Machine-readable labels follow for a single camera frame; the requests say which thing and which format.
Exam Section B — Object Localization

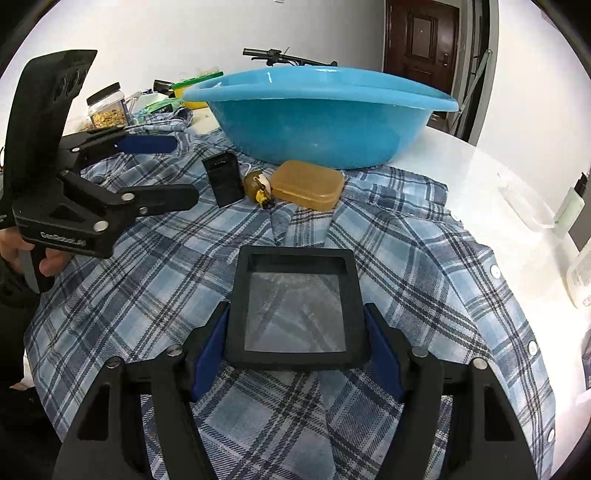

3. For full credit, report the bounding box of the grey metal folding rack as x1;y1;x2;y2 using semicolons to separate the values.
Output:
454;45;493;136

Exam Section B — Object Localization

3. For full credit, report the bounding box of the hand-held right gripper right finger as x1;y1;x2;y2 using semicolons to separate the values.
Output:
364;302;539;480

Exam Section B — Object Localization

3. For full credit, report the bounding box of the clear plastic case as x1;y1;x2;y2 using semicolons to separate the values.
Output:
496;165;556;230

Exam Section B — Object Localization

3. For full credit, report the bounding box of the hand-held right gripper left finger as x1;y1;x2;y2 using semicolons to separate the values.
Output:
53;301;232;480

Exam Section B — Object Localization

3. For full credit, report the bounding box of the black square frame clear window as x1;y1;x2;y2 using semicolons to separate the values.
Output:
225;246;370;370

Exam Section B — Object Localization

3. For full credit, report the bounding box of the person's left hand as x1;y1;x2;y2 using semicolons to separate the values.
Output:
0;227;71;278

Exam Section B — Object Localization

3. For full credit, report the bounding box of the clear jar black lid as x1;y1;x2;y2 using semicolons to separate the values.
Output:
87;82;129;131

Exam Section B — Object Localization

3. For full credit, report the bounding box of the black bicycle handlebar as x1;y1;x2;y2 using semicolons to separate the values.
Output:
243;47;338;67

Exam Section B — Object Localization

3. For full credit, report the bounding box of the pale green tube black cap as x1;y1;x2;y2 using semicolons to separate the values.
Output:
553;171;591;239

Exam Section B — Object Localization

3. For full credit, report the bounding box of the blue plaid shirt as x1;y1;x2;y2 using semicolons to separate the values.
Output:
28;111;558;480

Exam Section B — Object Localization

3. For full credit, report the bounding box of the blue plastic basin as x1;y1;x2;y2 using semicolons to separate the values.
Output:
182;66;459;171

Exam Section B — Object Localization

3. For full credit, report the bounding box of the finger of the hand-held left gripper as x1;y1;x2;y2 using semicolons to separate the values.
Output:
59;128;179;174
58;171;201;232

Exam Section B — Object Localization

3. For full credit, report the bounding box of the yellow container green lid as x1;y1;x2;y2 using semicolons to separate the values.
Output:
171;71;225;110

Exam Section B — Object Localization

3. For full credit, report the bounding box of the small amber bottle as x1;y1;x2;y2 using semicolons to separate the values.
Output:
244;170;277;209

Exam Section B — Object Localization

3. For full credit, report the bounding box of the amber plastic box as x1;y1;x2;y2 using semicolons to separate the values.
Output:
269;160;345;212

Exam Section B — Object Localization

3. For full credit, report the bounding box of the dark brown door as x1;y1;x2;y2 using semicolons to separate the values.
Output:
383;0;461;93

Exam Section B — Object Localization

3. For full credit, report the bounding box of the small black rectangular box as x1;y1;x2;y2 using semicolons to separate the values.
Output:
202;152;244;207

